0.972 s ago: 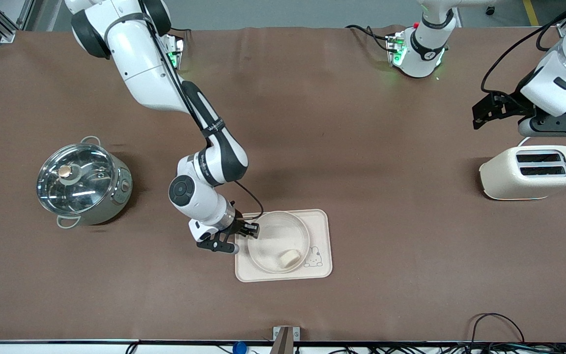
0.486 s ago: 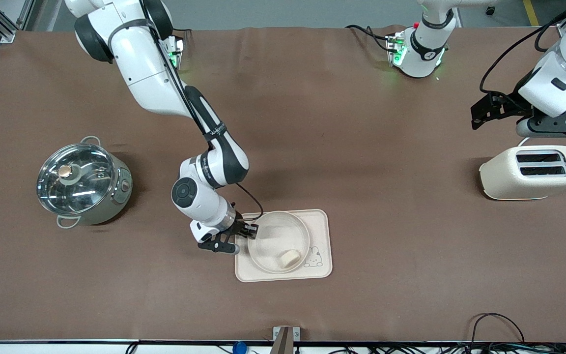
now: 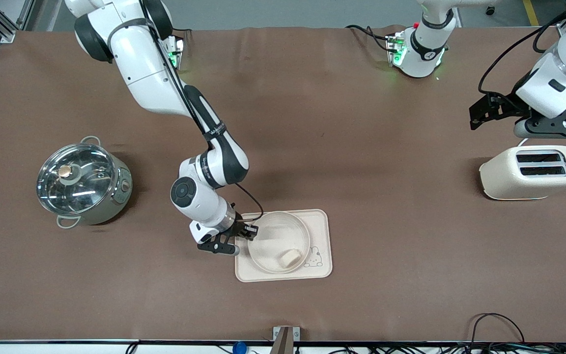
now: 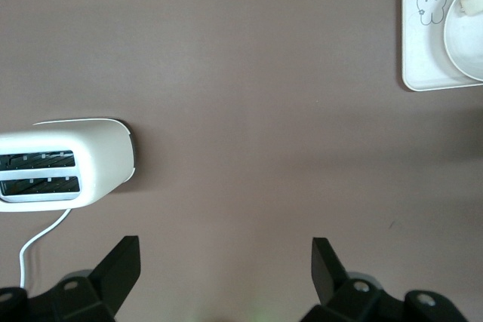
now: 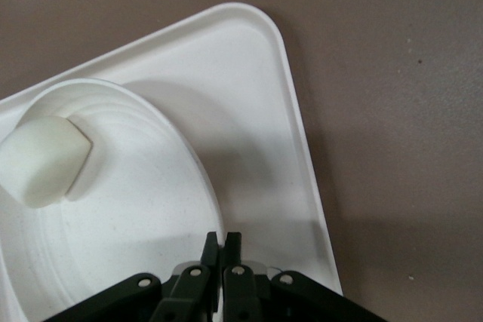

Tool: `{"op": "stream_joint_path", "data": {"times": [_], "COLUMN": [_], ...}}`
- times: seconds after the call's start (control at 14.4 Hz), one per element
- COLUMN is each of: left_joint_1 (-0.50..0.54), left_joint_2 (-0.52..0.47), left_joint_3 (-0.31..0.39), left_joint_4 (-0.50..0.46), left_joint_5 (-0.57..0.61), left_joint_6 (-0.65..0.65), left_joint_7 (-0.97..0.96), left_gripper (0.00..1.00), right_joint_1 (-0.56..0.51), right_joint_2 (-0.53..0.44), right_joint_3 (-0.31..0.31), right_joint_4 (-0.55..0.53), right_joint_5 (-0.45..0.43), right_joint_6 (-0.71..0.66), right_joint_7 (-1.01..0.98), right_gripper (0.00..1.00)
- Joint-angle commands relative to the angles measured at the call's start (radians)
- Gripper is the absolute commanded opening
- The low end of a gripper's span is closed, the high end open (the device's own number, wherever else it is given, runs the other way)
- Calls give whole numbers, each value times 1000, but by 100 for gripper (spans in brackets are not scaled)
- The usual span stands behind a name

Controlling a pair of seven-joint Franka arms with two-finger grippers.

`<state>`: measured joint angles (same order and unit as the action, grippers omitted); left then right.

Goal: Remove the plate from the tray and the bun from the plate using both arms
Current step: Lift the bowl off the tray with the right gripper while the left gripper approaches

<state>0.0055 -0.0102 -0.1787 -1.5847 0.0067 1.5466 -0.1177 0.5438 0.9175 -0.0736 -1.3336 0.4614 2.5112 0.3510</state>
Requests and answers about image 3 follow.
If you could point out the round cream plate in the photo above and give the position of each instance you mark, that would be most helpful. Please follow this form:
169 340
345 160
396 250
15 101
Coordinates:
278 236

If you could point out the small pale bun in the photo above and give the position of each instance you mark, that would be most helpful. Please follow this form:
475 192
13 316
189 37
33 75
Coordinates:
289 259

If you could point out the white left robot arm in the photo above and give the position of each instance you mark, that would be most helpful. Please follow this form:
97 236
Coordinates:
423 49

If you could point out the cream rabbit print tray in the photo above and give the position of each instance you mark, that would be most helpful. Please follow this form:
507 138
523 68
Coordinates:
320 226

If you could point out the white two-slot toaster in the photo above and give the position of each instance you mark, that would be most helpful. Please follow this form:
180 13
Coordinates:
504 177

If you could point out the steel electric cooking pot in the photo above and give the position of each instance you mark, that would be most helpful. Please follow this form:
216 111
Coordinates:
116 196

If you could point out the blue round knob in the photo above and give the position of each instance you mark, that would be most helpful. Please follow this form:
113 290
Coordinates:
240 348

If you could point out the glass pot lid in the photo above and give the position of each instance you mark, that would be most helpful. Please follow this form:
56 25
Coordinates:
76 182

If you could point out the grey metal table bracket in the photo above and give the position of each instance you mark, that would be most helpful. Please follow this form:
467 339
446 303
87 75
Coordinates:
285 339

